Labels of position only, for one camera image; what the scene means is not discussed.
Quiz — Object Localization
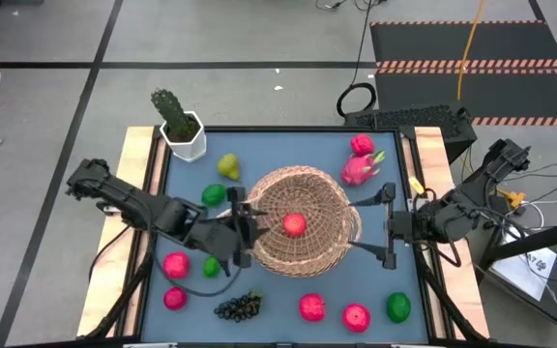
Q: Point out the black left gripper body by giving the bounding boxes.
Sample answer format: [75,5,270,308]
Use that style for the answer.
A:
[195,215,251,256]

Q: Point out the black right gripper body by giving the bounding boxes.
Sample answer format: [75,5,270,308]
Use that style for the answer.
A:
[385,205,427,252]

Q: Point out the yellow-green pear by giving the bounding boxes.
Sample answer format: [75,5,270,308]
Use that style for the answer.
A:
[217,153,242,183]

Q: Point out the pink dragon fruit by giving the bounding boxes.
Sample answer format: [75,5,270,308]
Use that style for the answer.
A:
[339,148,387,188]

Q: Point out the red round fruit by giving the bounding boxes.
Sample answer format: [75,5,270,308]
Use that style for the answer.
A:
[298,292,327,324]
[341,303,372,334]
[161,250,191,280]

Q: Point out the bumpy red fruit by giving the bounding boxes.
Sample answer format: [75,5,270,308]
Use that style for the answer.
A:
[349,133,376,158]

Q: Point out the orange-red peach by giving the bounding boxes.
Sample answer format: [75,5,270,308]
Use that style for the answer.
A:
[281,212,308,238]

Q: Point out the woven wicker basket with handles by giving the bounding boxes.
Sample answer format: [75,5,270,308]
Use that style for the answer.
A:
[239,164,363,279]

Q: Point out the small dark red fruit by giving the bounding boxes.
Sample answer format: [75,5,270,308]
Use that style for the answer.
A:
[162,286,189,311]

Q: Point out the small green lime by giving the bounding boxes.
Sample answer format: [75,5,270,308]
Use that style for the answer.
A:
[202,255,221,279]

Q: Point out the large glossy green fruit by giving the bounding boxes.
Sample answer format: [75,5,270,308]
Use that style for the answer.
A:
[386,291,413,324]

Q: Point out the black grape bunch with leaf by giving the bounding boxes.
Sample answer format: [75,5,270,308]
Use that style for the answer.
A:
[213,288,264,324]

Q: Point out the light wooden side board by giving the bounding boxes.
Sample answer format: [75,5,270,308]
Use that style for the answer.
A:
[75,126,157,338]
[413,126,491,339]

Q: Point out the white hexagonal plant pot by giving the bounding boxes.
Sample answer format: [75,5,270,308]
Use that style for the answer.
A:
[159,109,208,163]

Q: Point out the green artificial cactus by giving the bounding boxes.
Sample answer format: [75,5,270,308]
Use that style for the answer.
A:
[150,88,197,141]

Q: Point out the white paper sheet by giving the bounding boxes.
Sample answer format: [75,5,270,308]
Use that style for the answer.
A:
[489,226,557,302]

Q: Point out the black stand bar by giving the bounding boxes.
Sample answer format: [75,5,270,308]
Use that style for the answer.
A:
[479,216,557,272]

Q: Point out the black hazard-striped floor mat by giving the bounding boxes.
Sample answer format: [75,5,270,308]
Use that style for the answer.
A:
[368,19,557,128]

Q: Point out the black frame strut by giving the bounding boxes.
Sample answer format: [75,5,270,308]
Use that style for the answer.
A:
[84,250,157,339]
[416,250,487,342]

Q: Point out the black table frame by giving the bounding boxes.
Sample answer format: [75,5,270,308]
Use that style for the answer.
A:
[123,125,437,347]

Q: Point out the orange cable connector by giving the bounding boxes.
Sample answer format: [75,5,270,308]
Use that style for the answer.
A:
[498,188,526,210]

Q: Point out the black coiled cable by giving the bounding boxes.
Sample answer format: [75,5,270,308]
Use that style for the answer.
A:
[336,0,378,119]

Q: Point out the yellow cable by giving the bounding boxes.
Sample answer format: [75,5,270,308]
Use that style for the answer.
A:
[455,0,486,102]

